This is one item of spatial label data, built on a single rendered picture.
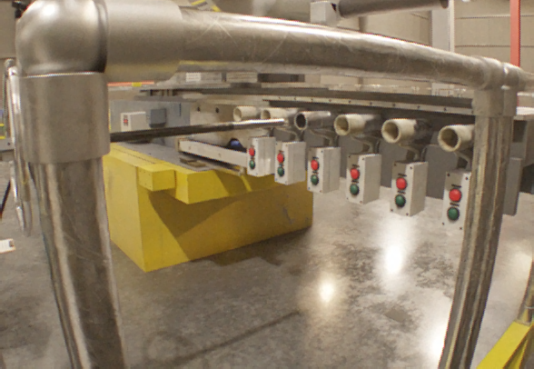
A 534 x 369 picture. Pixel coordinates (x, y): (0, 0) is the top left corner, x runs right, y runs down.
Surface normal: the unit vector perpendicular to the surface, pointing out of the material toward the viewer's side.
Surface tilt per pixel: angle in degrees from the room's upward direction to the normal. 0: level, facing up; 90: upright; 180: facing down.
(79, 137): 90
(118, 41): 97
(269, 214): 90
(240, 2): 90
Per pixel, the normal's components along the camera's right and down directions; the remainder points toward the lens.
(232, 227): 0.63, 0.15
